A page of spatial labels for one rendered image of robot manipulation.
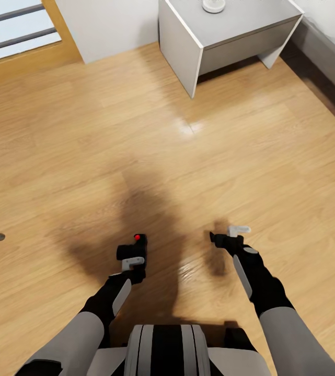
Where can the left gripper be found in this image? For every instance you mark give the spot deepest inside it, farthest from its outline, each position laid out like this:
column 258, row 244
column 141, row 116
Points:
column 136, row 275

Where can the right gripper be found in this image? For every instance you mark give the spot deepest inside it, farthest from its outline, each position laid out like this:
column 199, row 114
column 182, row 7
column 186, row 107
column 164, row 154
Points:
column 224, row 241

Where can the digital camera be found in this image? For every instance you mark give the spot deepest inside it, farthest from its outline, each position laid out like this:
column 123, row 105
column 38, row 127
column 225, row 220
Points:
column 138, row 249

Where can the fixed window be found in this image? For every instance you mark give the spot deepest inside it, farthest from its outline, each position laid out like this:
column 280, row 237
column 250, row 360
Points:
column 33, row 36

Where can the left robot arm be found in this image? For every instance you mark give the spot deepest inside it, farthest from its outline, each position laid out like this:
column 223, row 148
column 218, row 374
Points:
column 72, row 350

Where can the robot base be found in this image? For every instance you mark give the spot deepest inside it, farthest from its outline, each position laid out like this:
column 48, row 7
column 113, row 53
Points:
column 238, row 358

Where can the nightstand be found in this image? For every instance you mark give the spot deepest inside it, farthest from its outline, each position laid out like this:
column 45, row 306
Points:
column 195, row 41

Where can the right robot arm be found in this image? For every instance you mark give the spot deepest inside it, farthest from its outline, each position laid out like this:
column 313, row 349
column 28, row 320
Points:
column 294, row 348

